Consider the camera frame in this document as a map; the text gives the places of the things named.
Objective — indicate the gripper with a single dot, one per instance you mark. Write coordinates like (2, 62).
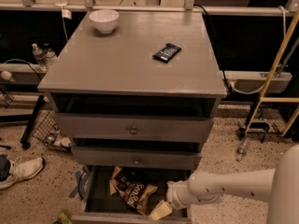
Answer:
(175, 194)

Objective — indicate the brown chip bag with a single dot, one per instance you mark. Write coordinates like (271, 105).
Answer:
(133, 189)

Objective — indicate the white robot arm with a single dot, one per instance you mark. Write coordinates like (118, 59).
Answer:
(279, 187)

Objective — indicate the grey middle drawer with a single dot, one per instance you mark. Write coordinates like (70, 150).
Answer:
(136, 158)

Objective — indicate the grey open bottom drawer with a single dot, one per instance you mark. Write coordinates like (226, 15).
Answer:
(100, 207)

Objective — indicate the grey top drawer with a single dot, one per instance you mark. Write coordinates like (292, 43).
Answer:
(163, 129)

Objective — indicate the grey wooden drawer cabinet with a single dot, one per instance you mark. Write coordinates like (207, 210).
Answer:
(115, 74)

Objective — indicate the blue tape cross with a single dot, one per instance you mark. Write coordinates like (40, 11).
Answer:
(81, 180)

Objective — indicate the plastic bottle on floor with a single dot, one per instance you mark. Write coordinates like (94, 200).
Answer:
(242, 150)

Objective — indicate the green snack package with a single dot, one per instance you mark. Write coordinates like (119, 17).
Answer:
(62, 218)

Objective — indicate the white sneaker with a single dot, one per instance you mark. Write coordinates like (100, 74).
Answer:
(12, 172)

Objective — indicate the black metal bar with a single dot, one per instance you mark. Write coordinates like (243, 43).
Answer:
(25, 144)

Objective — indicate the black snack bar wrapper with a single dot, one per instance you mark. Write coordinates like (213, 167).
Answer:
(167, 53)

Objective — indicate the clear plastic water bottle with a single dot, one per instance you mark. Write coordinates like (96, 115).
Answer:
(40, 56)

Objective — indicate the white ceramic bowl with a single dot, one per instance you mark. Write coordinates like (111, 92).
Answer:
(104, 20)

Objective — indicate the metal railing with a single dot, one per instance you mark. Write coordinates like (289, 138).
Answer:
(140, 8)

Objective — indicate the wire mesh basket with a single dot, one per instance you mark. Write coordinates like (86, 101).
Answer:
(49, 134)

